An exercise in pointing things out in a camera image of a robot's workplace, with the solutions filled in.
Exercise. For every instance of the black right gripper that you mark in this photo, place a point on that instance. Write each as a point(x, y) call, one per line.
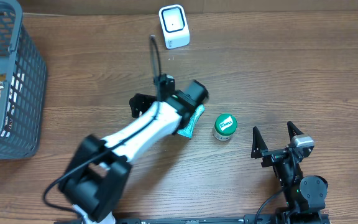
point(278, 154)

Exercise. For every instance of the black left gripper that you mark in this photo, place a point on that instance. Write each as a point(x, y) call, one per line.
point(138, 104)

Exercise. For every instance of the teal snack pouch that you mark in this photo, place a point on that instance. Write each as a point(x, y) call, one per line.
point(187, 131)

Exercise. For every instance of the green lidded jar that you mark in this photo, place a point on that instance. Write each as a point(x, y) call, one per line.
point(224, 127)

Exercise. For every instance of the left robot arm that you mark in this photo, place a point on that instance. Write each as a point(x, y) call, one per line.
point(98, 172)

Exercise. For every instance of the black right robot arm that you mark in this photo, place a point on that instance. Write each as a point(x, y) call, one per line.
point(304, 195)

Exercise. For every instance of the white barcode scanner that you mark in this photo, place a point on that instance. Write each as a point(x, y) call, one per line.
point(174, 26)

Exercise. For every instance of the grey plastic mesh basket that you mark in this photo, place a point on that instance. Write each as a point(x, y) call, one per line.
point(23, 93)

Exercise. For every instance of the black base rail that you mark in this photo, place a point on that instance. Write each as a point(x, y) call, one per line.
point(182, 221)

